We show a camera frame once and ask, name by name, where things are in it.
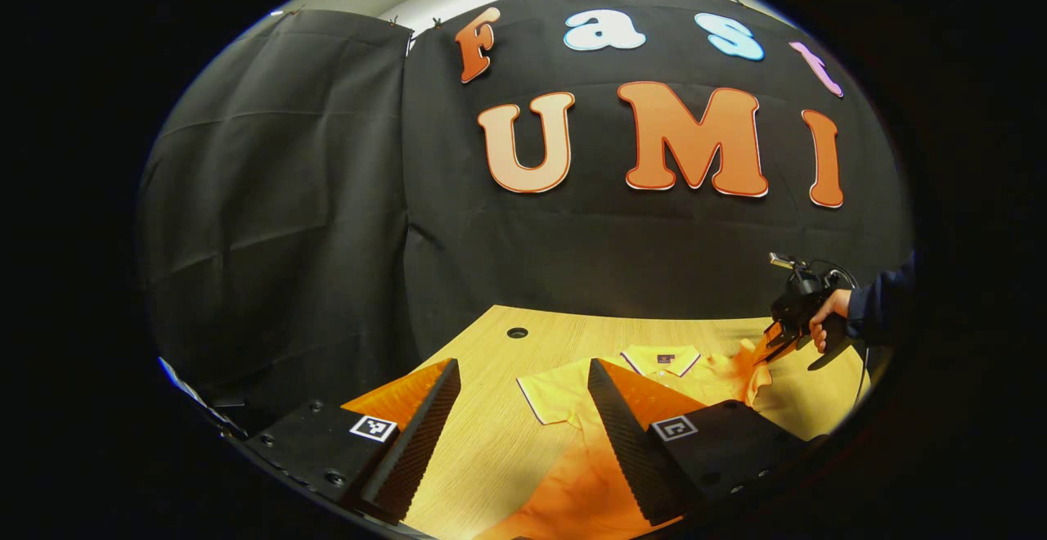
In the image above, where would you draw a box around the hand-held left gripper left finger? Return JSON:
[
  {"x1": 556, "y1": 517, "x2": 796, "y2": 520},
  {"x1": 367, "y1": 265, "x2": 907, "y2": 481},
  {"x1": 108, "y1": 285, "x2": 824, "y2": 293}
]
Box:
[{"x1": 245, "y1": 358, "x2": 461, "y2": 526}]

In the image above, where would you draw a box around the orange T-shirt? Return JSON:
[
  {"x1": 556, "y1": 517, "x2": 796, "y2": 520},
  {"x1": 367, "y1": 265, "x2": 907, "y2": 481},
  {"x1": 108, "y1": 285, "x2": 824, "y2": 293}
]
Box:
[{"x1": 474, "y1": 340, "x2": 774, "y2": 540}]

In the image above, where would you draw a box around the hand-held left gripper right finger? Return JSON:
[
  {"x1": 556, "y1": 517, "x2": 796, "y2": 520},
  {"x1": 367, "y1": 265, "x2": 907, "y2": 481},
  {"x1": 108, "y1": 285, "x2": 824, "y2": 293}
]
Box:
[{"x1": 587, "y1": 358, "x2": 827, "y2": 527}]

